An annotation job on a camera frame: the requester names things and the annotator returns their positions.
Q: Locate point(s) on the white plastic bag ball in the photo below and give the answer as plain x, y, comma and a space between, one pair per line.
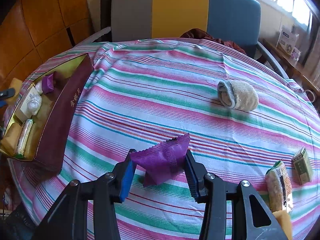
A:
34, 104

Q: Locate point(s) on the yellow sponge block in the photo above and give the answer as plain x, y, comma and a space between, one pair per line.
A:
284, 220

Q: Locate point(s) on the white purple carton box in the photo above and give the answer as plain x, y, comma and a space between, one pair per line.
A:
287, 40

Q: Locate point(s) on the wooden wardrobe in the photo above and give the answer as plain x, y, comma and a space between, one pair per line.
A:
35, 30

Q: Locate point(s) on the long cracker packet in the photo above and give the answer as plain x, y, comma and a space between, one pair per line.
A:
23, 138

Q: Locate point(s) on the white tea box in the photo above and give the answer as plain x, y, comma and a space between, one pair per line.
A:
22, 111

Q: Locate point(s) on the wooden side table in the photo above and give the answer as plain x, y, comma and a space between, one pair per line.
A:
293, 68

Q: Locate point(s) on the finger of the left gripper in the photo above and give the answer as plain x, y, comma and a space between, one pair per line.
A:
6, 92

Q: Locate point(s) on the rolled beige sock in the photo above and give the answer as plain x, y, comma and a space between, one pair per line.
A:
238, 95

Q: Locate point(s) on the purple snack packet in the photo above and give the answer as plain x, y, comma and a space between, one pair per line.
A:
47, 84
163, 161

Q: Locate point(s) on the tricolour fabric chair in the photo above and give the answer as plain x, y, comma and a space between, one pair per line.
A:
229, 20

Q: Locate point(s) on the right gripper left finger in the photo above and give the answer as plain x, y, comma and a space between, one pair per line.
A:
67, 218

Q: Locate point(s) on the dark red garment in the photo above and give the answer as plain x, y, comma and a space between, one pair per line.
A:
199, 34

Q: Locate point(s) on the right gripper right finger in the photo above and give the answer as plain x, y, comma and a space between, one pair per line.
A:
251, 217

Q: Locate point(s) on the gold tin box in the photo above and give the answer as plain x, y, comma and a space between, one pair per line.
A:
47, 139

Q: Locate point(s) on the striped bed cover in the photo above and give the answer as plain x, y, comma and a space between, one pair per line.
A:
143, 92

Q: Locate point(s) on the green medicine box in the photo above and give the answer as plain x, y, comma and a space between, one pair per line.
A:
302, 166

